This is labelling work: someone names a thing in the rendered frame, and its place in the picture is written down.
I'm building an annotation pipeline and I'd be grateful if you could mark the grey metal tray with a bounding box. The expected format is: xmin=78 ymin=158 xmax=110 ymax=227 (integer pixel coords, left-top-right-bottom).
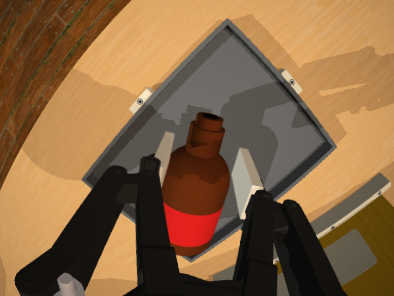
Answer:
xmin=81 ymin=18 xmax=337 ymax=263

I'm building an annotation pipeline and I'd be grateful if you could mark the brown bottle with red label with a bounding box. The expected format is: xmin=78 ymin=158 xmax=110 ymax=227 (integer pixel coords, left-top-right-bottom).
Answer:
xmin=161 ymin=112 xmax=230 ymax=256

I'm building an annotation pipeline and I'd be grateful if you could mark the yellow divided crate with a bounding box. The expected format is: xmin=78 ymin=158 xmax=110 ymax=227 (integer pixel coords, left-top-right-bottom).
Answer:
xmin=319 ymin=194 xmax=394 ymax=296

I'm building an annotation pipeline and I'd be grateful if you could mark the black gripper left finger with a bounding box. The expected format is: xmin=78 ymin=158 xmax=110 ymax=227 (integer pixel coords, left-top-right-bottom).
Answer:
xmin=14 ymin=132 xmax=185 ymax=296

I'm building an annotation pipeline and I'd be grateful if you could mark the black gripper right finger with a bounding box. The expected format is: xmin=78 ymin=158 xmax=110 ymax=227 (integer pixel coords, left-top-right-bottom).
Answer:
xmin=231 ymin=148 xmax=348 ymax=296

